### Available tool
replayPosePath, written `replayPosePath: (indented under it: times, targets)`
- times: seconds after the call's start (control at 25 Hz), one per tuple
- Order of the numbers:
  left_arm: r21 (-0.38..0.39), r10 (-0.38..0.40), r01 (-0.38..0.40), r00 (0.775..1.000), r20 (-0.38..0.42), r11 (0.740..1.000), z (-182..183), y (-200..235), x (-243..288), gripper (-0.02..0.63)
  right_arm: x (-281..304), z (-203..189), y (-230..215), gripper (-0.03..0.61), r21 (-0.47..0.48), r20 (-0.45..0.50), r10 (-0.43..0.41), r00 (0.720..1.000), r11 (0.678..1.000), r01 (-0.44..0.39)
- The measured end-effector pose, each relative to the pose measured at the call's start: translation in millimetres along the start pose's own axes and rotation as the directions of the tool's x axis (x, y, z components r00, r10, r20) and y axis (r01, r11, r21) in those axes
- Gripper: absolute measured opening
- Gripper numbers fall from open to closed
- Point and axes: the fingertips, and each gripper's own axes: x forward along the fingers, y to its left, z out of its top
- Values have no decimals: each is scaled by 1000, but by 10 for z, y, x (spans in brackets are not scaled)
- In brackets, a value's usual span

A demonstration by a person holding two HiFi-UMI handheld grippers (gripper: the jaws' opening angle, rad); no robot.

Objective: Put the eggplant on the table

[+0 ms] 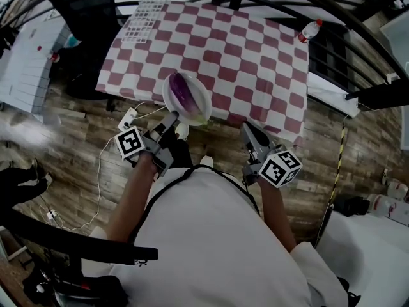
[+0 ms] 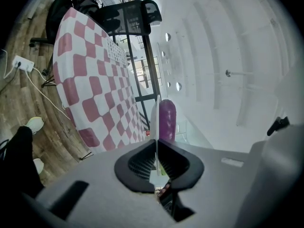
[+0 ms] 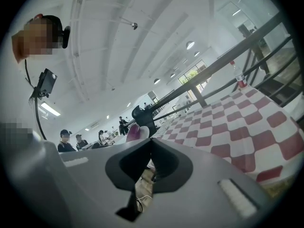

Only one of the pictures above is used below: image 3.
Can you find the purple eggplant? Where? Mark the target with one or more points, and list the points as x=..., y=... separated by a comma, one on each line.
x=133, y=133

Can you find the white grid sheet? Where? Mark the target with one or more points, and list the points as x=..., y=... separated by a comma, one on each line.
x=167, y=127

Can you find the rectangular ceiling light panel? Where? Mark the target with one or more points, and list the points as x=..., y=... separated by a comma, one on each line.
x=50, y=108

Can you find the white plate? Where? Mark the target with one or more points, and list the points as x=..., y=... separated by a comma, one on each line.
x=145, y=132

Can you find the black metal railing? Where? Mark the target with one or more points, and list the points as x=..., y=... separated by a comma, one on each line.
x=213, y=72

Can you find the ceiling dome camera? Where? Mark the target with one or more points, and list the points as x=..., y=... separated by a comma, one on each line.
x=134, y=26

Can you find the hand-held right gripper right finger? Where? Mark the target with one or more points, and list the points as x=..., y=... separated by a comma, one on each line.
x=194, y=198

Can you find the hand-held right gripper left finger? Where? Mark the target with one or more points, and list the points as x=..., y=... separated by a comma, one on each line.
x=95, y=186

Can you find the black mesh office chair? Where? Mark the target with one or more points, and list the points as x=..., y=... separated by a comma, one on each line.
x=143, y=117

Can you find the red label water bottle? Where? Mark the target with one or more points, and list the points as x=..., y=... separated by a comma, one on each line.
x=240, y=77

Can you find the person's white shirt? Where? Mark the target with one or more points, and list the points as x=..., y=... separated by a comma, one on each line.
x=21, y=98

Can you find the black head camera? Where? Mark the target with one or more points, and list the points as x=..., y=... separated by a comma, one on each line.
x=65, y=37

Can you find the black chest camera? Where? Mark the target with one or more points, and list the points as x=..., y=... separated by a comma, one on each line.
x=48, y=81

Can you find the person's head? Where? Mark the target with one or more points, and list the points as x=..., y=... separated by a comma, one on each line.
x=35, y=39

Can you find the checkered red white table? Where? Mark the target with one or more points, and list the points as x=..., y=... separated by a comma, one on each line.
x=237, y=127

